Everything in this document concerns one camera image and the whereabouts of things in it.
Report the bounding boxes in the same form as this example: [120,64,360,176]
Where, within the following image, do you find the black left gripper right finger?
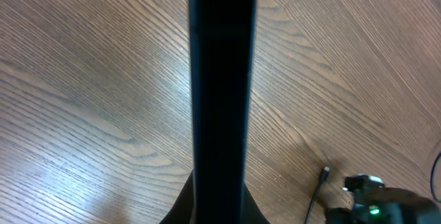
[242,185,269,224]

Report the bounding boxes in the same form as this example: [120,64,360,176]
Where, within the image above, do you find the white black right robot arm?
[325,187,440,224]

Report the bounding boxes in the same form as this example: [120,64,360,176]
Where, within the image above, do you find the blue Samsung Galaxy smartphone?
[189,0,256,223]

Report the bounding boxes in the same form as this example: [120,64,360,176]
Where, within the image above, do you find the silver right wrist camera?
[343,174,384,193]

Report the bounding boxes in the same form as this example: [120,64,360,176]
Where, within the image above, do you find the black charger cable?
[302,151,441,224]

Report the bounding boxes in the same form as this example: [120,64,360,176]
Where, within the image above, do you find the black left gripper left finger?
[160,172,194,224]

